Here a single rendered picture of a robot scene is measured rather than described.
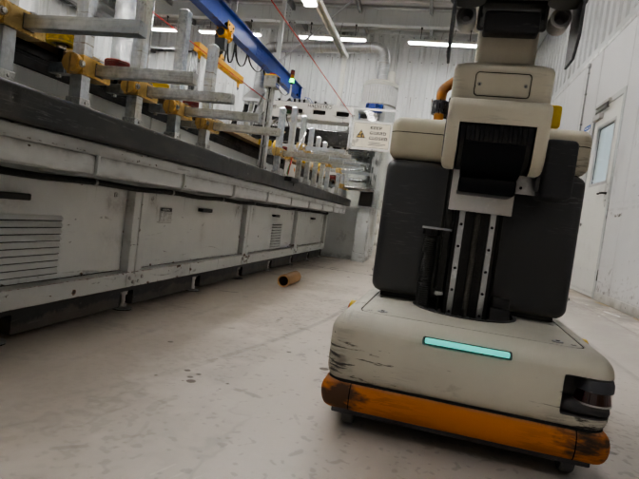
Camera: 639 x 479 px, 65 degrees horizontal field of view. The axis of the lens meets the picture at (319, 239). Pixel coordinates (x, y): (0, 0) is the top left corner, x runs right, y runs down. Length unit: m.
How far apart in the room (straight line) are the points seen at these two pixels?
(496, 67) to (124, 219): 1.50
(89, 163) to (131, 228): 0.61
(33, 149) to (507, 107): 1.12
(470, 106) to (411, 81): 11.33
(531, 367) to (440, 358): 0.19
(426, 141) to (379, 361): 0.65
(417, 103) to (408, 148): 10.92
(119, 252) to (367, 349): 1.26
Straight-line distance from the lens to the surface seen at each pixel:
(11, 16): 1.35
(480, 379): 1.18
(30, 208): 1.77
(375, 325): 1.18
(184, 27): 2.00
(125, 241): 2.16
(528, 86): 1.26
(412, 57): 12.72
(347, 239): 5.92
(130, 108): 1.72
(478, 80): 1.26
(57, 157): 1.49
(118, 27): 1.22
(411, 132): 1.49
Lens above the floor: 0.50
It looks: 3 degrees down
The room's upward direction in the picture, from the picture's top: 7 degrees clockwise
